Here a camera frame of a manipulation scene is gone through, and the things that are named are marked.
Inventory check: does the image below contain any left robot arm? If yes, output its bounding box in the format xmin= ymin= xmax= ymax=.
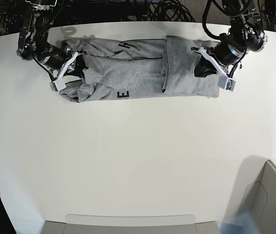
xmin=202 ymin=0 xmax=267 ymax=78

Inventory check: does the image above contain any grey T-shirt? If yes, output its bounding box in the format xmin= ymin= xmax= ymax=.
xmin=60 ymin=36 xmax=219 ymax=103

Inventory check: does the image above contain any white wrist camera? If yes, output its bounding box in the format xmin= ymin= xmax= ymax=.
xmin=50 ymin=78 xmax=66 ymax=92
xmin=217 ymin=76 xmax=237 ymax=92

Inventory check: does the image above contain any grey side bin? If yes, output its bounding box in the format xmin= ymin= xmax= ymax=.
xmin=220 ymin=160 xmax=276 ymax=234

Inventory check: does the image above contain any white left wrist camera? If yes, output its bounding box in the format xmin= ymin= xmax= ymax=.
xmin=217 ymin=76 xmax=237 ymax=92

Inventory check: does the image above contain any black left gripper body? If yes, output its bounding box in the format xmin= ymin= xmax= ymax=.
xmin=193 ymin=40 xmax=247 ymax=78

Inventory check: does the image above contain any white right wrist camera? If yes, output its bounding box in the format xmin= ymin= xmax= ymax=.
xmin=50 ymin=78 xmax=66 ymax=92

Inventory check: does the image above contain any black cable bundle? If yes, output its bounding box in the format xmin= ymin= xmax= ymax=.
xmin=118 ymin=0 xmax=197 ymax=23

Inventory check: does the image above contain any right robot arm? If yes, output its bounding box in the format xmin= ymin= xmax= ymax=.
xmin=17 ymin=0 xmax=87 ymax=81

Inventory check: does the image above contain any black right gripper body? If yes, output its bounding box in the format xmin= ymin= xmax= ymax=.
xmin=40 ymin=47 xmax=87 ymax=78

